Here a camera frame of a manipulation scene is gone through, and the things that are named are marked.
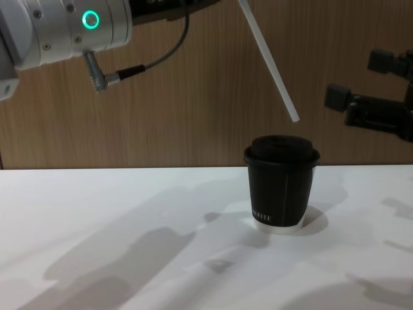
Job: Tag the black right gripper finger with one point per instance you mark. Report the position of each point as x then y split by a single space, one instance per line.
377 113
392 63

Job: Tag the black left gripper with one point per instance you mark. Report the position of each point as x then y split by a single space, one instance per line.
151 8

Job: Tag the white straw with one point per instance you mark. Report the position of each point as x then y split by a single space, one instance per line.
271 66

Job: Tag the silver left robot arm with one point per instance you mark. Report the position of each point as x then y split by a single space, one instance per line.
48 29

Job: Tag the black cup lid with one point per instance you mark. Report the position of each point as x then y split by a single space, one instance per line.
280 151

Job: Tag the black paper cup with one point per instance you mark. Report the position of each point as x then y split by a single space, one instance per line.
279 197

